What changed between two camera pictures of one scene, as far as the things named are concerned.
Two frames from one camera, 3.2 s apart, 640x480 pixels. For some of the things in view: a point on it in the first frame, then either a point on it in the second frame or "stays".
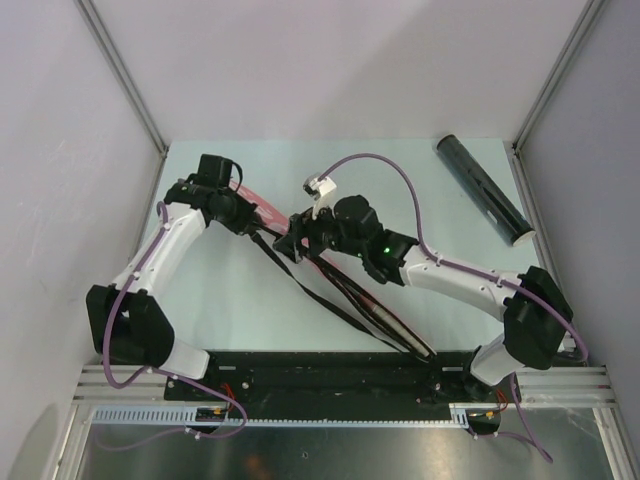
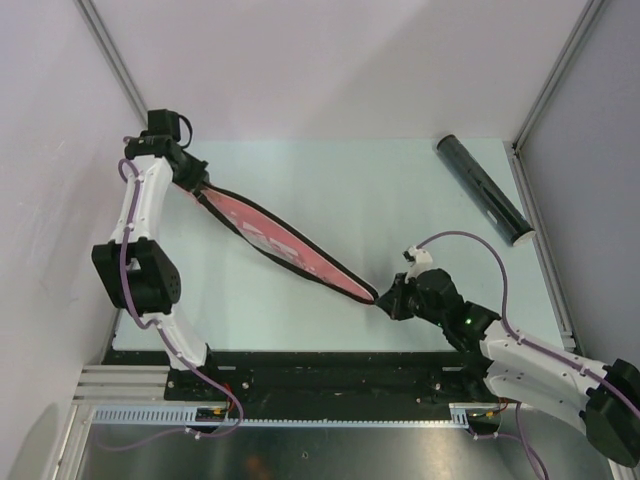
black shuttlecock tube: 483,193 stays
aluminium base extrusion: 584,386 stays
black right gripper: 302,227 to 392,301
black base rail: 340,380 stays
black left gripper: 250,220 to 198,174
